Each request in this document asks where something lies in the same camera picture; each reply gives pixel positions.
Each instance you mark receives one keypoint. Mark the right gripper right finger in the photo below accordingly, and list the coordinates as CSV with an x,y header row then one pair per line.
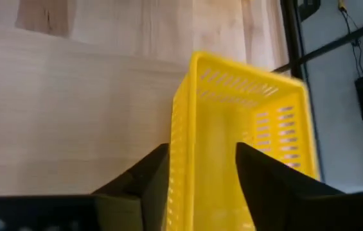
x,y
264,186

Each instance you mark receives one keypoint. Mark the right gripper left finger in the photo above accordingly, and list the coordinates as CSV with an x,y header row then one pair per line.
x,y
149,179

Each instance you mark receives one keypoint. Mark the black metal table frame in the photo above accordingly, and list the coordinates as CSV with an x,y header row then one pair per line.
x,y
292,38

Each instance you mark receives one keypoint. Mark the yellow plastic basket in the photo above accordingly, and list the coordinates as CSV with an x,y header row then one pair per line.
x,y
219,134

